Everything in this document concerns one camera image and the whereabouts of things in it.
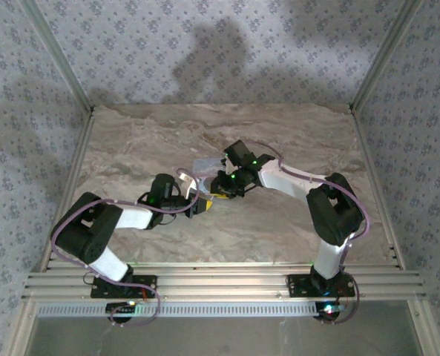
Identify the aluminium base rail beam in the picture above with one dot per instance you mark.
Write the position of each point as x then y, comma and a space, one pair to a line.
223, 282

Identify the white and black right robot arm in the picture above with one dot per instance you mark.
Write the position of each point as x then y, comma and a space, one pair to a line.
279, 181

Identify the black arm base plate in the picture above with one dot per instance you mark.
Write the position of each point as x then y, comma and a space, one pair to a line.
145, 285
297, 285

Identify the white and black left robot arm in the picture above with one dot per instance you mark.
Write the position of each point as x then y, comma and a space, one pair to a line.
130, 219

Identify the small silver key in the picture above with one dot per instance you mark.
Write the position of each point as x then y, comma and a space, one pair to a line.
212, 199

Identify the small black controller board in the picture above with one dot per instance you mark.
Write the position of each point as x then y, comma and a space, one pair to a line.
121, 308
329, 309

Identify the aluminium table edge rail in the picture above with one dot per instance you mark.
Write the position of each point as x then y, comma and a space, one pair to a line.
368, 155
75, 163

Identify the aluminium upright frame post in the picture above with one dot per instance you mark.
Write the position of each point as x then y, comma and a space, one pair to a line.
56, 55
386, 55

